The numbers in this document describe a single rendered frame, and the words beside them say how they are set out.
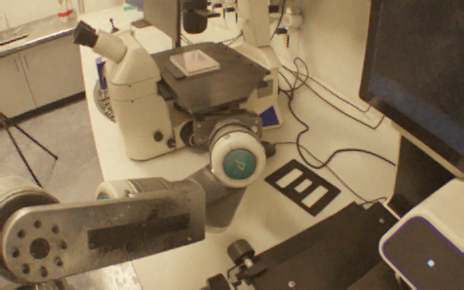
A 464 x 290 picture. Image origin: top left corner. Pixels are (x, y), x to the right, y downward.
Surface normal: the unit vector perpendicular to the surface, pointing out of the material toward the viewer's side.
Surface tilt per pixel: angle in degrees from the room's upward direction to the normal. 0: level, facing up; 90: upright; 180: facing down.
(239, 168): 71
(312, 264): 0
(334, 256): 0
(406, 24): 93
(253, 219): 0
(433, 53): 93
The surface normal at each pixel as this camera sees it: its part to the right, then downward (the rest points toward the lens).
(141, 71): 0.48, 0.48
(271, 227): 0.00, -0.79
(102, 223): 0.80, 0.04
